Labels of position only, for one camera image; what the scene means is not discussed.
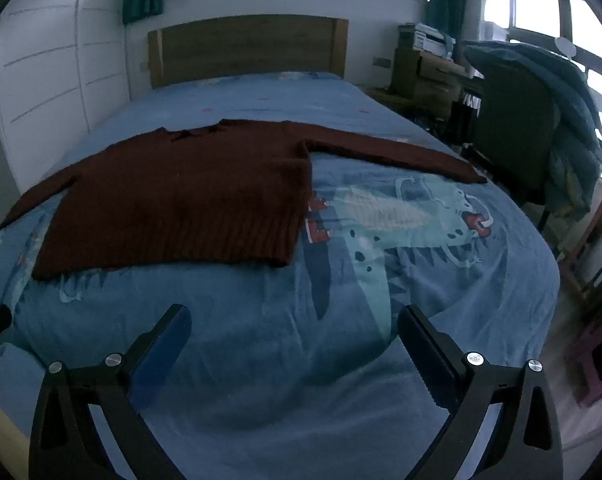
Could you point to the white wardrobe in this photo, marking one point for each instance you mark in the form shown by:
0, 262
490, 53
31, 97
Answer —
56, 85

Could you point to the wooden bed headboard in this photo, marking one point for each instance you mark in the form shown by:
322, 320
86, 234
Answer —
246, 50

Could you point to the dark red knitted sweater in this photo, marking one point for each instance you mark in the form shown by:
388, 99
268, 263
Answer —
181, 200

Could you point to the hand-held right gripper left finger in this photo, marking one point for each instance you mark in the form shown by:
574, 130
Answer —
161, 355

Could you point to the blue printed bed cover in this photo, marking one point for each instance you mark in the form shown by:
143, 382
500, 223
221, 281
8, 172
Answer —
281, 360

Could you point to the stack of books and boxes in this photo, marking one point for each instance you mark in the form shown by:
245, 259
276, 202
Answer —
426, 40

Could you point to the wooden frame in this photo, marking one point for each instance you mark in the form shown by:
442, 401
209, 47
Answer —
581, 260

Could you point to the maroon stool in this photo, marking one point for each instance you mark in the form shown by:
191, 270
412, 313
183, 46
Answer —
593, 360

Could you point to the wooden bedside cabinet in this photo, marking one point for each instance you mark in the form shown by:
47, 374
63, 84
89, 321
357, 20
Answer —
426, 82

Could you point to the window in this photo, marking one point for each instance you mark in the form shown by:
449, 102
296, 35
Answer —
536, 10

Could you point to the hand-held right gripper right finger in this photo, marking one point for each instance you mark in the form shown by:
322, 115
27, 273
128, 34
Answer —
426, 355

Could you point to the chair with blue blanket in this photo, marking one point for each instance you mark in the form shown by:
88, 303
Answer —
571, 110

